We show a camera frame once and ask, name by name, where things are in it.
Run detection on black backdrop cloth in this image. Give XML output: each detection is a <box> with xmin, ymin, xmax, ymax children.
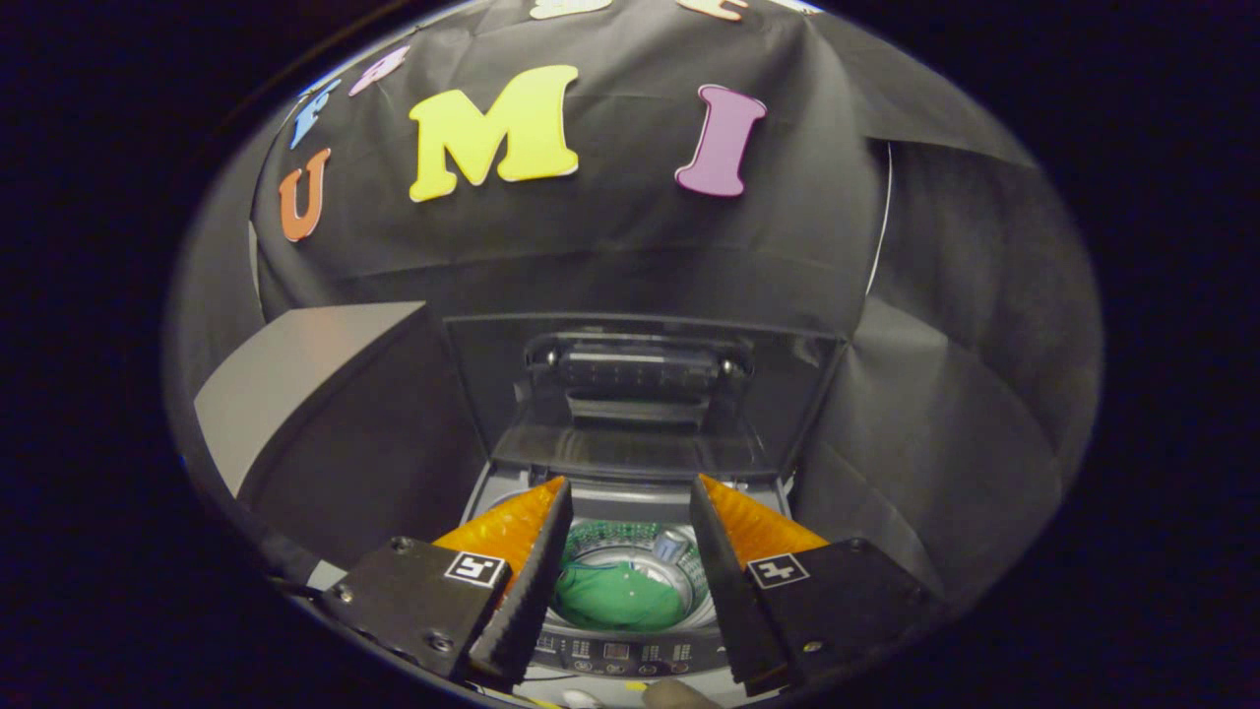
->
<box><xmin>162</xmin><ymin>0</ymin><xmax>1103</xmax><ymax>602</ymax></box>

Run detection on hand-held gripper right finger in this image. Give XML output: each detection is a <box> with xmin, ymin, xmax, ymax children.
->
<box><xmin>689</xmin><ymin>473</ymin><xmax>931</xmax><ymax>697</ymax></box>

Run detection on green polo shirt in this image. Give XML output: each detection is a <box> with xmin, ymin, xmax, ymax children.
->
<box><xmin>553</xmin><ymin>559</ymin><xmax>690</xmax><ymax>633</ymax></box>

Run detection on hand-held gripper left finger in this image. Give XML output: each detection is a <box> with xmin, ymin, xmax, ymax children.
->
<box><xmin>320</xmin><ymin>476</ymin><xmax>574</xmax><ymax>690</ymax></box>

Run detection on grey washing machine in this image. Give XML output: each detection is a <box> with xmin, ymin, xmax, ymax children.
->
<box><xmin>458</xmin><ymin>463</ymin><xmax>798</xmax><ymax>705</ymax></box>

